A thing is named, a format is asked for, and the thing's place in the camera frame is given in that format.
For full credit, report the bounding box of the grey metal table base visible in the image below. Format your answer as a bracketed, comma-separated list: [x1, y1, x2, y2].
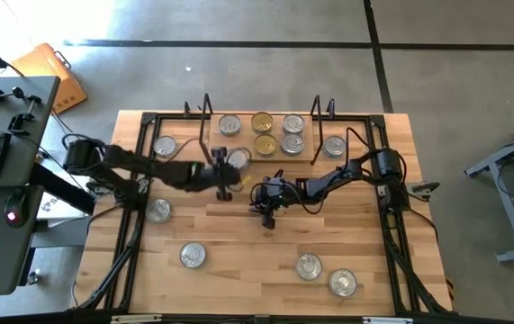
[464, 112, 514, 265]

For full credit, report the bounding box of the gold-lid green label can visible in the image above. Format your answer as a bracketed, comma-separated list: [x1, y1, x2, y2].
[253, 133, 279, 158]
[249, 111, 275, 136]

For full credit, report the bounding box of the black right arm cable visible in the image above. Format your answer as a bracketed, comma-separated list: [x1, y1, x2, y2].
[345, 126, 377, 158]

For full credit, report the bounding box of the black diagonal desk strut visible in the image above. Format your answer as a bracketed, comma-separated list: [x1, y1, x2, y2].
[29, 162, 98, 216]

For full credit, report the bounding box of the grey black clip device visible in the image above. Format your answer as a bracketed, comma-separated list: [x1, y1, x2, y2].
[411, 181, 441, 198]

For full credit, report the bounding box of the white printed box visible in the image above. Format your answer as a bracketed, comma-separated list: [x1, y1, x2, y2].
[35, 177, 94, 221]

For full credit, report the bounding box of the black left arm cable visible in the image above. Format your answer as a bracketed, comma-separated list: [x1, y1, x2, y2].
[173, 136, 206, 159]

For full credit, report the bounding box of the silver-lid blue label can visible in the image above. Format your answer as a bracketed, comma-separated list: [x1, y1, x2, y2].
[280, 132, 306, 158]
[295, 252, 323, 282]
[328, 268, 359, 298]
[282, 112, 307, 138]

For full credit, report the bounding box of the black computer mouse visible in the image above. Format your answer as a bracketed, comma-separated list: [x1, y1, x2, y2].
[4, 188, 29, 229]

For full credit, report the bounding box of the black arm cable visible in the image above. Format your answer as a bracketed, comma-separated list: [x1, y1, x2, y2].
[345, 126, 377, 158]
[173, 136, 206, 159]

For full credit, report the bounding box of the silver-lid green label can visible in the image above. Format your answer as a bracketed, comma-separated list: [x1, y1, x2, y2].
[322, 135, 347, 159]
[152, 134, 178, 159]

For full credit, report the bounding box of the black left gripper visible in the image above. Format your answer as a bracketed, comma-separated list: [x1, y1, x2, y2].
[191, 147, 251, 202]

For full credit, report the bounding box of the silver metal bracket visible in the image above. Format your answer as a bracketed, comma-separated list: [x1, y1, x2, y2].
[111, 314, 163, 324]
[363, 317, 415, 324]

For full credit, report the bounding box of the orange plastic case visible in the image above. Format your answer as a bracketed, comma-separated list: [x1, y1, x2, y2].
[11, 42, 89, 114]

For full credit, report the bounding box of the wooden shelf black metal frame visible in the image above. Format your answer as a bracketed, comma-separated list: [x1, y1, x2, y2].
[195, 93, 324, 167]

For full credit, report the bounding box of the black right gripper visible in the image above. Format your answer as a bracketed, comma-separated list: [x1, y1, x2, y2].
[251, 169, 296, 230]

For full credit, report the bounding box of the black floor cable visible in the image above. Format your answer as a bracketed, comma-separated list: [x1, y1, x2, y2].
[51, 110, 76, 136]

